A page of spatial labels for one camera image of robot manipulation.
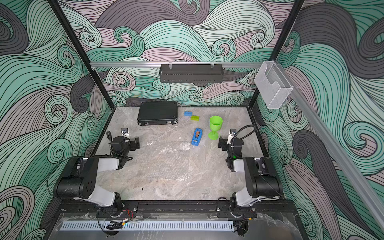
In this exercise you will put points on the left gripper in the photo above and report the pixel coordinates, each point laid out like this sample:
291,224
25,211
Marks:
132,144

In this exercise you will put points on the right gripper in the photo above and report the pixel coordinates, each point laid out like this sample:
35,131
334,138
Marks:
224,141

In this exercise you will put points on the green plastic wine glass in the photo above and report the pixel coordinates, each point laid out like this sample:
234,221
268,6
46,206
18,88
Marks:
216,123

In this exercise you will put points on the blue tape dispenser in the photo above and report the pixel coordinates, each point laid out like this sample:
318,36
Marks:
197,136

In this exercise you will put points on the clear bubble wrap sheet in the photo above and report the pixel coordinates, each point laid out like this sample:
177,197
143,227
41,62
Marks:
162,160

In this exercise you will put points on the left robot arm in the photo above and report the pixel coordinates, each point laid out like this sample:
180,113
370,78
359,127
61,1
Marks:
78,178

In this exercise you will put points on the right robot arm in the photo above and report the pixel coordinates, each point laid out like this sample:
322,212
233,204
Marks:
262,182

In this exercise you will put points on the green toy brick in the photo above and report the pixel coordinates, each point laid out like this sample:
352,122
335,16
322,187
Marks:
195,118

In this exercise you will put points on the black carrying case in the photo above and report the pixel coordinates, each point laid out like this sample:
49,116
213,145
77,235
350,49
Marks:
158,113

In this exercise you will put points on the blue toy brick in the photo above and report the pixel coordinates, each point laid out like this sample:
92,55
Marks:
188,114

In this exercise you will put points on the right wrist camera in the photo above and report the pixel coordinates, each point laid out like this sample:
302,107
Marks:
231,135

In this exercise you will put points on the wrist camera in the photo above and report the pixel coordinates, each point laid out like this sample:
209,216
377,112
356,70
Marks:
231,135
125,133

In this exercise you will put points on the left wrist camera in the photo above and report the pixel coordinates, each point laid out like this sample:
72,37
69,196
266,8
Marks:
125,133

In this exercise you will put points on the clear acrylic wall bin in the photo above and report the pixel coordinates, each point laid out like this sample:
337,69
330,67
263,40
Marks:
273,84

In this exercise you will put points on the black wall-mounted tray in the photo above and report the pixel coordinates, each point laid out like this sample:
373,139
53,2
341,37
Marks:
199,74

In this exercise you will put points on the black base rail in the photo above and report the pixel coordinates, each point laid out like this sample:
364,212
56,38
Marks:
205,206

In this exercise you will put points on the aluminium back rail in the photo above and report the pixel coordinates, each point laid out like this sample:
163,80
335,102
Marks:
137,64

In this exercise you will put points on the aluminium rail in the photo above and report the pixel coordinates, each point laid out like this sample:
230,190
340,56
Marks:
137,64
337,152

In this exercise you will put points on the white slotted cable duct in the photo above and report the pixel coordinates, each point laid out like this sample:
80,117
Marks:
226,226

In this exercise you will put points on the aluminium right side rail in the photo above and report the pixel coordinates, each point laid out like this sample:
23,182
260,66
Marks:
337,152

